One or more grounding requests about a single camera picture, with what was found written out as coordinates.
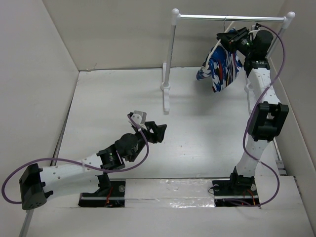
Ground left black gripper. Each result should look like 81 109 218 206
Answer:
128 121 165 162

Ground cream plastic hanger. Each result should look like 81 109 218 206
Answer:
204 21 235 70

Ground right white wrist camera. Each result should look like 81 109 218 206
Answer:
248 23 262 35

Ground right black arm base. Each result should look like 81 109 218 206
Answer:
208 172 260 207

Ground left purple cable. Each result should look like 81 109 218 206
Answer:
1 113 149 204

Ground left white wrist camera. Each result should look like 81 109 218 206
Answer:
128 111 147 128

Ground white clothes rack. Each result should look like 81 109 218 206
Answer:
160 5 296 114

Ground blue white red patterned trousers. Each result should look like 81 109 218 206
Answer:
196 42 243 92

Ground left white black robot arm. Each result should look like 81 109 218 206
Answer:
19 121 167 210

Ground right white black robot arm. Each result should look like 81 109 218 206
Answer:
213 27 289 196

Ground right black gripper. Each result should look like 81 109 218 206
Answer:
216 26 254 57

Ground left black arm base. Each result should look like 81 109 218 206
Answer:
78 174 126 208

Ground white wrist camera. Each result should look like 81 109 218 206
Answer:
248 23 262 35
128 111 147 128

